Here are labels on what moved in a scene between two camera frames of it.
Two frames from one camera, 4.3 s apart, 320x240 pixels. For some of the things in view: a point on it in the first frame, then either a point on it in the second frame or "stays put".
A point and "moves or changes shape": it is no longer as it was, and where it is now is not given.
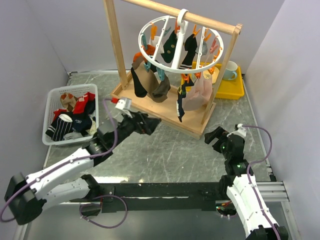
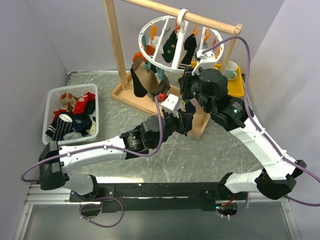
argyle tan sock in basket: [68, 101] stays put
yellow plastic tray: [231, 89] stays put
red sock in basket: [81, 106] stays put
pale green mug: [230, 73] stays put
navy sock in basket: [80, 123] stays put
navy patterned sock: [181, 94] moves or changes shape
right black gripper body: [223, 147] to [191, 83]
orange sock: [149, 49] stays put
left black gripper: [148, 124] to [182, 123]
